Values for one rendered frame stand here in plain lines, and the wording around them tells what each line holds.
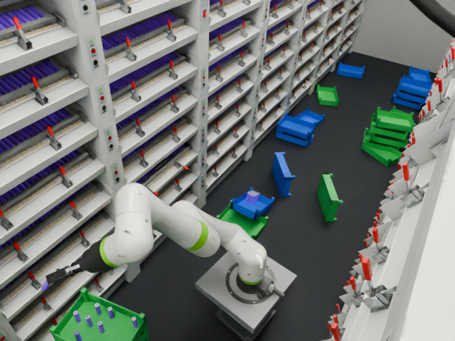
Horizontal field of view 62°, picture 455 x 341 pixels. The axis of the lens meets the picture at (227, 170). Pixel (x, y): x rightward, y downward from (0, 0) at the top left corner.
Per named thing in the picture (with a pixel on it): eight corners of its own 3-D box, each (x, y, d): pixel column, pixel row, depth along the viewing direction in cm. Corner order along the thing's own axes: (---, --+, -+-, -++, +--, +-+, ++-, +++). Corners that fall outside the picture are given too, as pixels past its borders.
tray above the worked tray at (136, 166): (196, 133, 226) (202, 117, 216) (124, 190, 186) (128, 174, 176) (170, 114, 229) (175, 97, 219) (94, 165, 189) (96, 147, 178)
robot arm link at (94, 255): (118, 230, 113) (94, 237, 105) (131, 267, 112) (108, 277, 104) (104, 237, 116) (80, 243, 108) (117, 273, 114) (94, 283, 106)
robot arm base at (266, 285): (290, 291, 186) (291, 284, 182) (273, 313, 177) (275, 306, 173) (247, 263, 198) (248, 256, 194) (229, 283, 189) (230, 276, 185)
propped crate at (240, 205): (248, 196, 284) (250, 187, 281) (271, 207, 276) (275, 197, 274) (229, 208, 258) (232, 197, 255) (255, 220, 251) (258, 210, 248)
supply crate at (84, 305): (147, 323, 155) (145, 313, 150) (118, 371, 141) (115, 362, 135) (87, 297, 163) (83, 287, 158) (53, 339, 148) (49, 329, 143)
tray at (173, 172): (196, 157, 238) (200, 148, 231) (129, 216, 198) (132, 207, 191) (172, 139, 241) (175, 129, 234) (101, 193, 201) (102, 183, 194)
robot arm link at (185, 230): (202, 243, 131) (175, 251, 135) (200, 213, 137) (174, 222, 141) (137, 207, 103) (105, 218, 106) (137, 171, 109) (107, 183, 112)
